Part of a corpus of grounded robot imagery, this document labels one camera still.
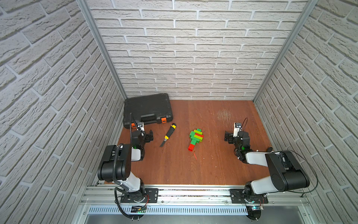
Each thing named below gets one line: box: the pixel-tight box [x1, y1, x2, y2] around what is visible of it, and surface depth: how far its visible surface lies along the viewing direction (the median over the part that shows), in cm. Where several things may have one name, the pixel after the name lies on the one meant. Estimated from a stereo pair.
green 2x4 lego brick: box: [189, 130, 200, 143], surface depth 97 cm
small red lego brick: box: [187, 143, 196, 152], surface depth 92 cm
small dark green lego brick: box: [190, 138, 200, 146], surface depth 94 cm
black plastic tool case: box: [123, 93, 174, 129], surface depth 107 cm
